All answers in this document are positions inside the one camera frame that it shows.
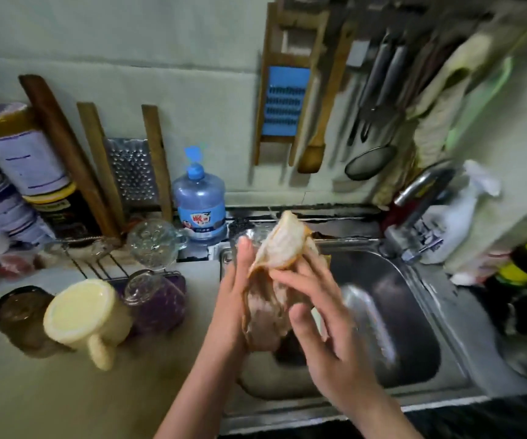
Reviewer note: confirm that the metal peeler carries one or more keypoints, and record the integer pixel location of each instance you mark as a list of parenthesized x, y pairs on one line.
[(387, 87), (369, 87)]

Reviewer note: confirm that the stainless steel sink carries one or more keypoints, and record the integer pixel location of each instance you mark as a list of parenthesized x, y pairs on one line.
[(410, 333)]

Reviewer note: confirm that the red container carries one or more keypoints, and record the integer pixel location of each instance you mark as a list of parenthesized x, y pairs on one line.
[(396, 215)]

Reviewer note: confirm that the metal faucet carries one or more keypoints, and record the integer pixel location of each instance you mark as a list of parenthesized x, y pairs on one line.
[(419, 201)]

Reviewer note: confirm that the person's left hand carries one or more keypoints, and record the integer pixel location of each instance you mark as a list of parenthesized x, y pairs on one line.
[(231, 311)]

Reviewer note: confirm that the wooden slicer with blue blade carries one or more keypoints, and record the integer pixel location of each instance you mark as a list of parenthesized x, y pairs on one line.
[(286, 100)]

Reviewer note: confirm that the stack of labelled tin cans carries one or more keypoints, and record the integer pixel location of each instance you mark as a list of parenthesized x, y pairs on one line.
[(16, 178)]

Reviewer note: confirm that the wooden spatula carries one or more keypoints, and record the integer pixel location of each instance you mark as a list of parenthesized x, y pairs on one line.
[(323, 114)]

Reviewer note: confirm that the small clear glass cup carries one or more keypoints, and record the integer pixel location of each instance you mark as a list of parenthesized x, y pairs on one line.
[(154, 242)]

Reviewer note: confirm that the person's right hand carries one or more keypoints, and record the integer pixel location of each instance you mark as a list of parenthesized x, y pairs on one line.
[(332, 333)]

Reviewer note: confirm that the brown amber glass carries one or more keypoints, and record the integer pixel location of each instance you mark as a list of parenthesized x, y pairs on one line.
[(21, 320)]

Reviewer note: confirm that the mesh strainer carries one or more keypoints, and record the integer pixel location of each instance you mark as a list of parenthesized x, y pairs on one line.
[(371, 162)]

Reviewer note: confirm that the small blue water bottle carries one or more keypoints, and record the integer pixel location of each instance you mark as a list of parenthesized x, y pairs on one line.
[(199, 201)]

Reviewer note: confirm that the purple plastic tray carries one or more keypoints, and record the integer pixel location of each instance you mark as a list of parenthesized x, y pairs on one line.
[(177, 301)]

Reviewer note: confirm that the wooden rolling pin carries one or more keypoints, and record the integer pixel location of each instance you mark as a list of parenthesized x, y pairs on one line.
[(71, 155)]

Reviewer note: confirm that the wooden framed metal grater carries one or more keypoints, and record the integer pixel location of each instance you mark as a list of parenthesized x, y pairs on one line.
[(131, 169)]

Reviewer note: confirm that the person's left forearm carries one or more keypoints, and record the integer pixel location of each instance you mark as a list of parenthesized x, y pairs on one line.
[(195, 397)]

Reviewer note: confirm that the pink and white plastic bag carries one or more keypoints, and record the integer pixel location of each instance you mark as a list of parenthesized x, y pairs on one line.
[(478, 268)]

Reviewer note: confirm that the beige dish cloth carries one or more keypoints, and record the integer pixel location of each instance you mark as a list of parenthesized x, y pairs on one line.
[(277, 251)]

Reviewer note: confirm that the yellow mug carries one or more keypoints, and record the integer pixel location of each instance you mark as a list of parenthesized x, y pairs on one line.
[(85, 315)]

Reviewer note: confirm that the white spray bottle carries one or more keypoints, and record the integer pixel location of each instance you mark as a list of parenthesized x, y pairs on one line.
[(456, 219)]

